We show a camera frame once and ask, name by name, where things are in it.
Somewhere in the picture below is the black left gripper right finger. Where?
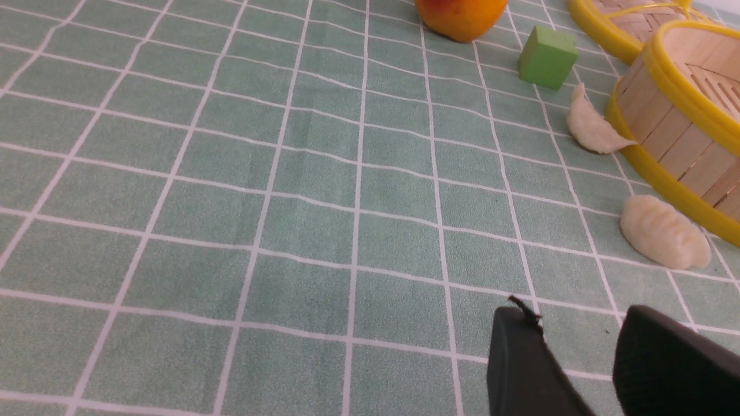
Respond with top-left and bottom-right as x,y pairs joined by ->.
613,305 -> 739,415

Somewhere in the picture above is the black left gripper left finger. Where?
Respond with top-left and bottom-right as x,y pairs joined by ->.
487,296 -> 594,415

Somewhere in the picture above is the white pleated dumpling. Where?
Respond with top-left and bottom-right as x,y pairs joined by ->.
619,195 -> 712,270

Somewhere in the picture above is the bamboo steamer tray yellow rim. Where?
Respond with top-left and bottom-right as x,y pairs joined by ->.
606,20 -> 739,246

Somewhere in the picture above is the bamboo steamer lid yellow rim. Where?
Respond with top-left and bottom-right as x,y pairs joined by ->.
567,1 -> 720,64

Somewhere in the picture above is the green wooden cube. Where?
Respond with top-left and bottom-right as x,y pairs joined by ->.
519,25 -> 578,91

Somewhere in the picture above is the green checkered tablecloth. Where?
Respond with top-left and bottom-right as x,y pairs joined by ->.
1,1 -> 739,415

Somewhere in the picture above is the orange red toy pear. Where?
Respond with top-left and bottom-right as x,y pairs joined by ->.
414,1 -> 508,44

